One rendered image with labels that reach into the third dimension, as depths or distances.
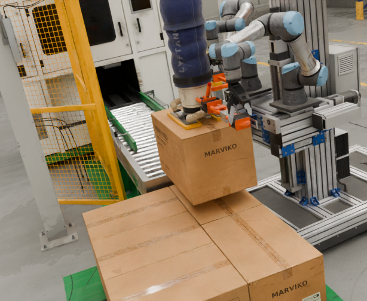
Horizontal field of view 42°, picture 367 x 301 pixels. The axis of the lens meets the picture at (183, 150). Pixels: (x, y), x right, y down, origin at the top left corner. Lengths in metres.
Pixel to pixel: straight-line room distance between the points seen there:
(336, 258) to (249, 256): 1.00
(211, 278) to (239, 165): 0.69
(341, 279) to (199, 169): 1.14
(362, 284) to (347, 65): 1.36
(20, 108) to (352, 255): 2.52
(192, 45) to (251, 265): 1.17
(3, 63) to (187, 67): 1.51
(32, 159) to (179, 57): 1.64
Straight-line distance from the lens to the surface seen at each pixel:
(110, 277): 2.46
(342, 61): 3.21
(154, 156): 3.79
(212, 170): 2.59
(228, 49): 2.10
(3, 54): 3.61
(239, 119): 2.16
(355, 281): 3.10
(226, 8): 3.43
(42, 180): 3.84
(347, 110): 2.97
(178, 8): 2.54
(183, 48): 2.58
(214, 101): 2.47
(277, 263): 2.33
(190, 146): 2.49
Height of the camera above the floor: 1.92
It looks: 22 degrees down
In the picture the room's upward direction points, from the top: 11 degrees counter-clockwise
